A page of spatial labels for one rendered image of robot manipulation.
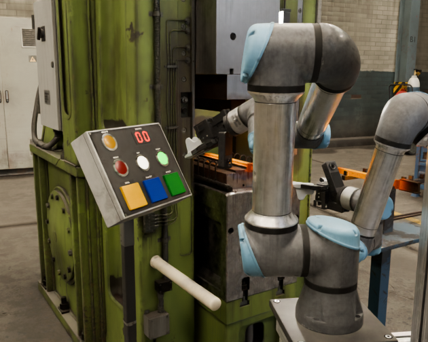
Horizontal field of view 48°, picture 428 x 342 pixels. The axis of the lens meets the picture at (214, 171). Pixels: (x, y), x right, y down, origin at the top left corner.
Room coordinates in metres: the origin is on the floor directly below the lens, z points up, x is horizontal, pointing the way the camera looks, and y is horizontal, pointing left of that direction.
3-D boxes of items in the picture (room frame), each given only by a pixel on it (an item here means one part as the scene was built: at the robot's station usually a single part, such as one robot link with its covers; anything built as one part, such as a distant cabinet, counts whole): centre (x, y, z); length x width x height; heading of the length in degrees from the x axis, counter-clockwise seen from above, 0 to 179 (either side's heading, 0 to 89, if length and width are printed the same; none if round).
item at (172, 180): (1.57, 0.13, 1.01); 0.07 x 0.05 x 0.07; 148
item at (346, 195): (1.50, -0.44, 0.98); 0.08 x 0.05 x 0.08; 123
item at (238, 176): (2.10, -0.02, 0.96); 0.42 x 0.20 x 0.09; 33
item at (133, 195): (1.40, 0.24, 1.01); 0.07 x 0.05 x 0.07; 148
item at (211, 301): (1.66, 0.11, 0.62); 0.44 x 0.05 x 0.05; 33
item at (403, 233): (2.09, -0.76, 0.67); 0.40 x 0.30 x 0.02; 121
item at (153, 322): (1.83, 0.23, 0.36); 0.09 x 0.07 x 0.12; 123
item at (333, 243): (1.02, -0.26, 0.98); 0.13 x 0.12 x 0.14; 90
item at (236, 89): (2.10, -0.02, 1.32); 0.42 x 0.20 x 0.10; 33
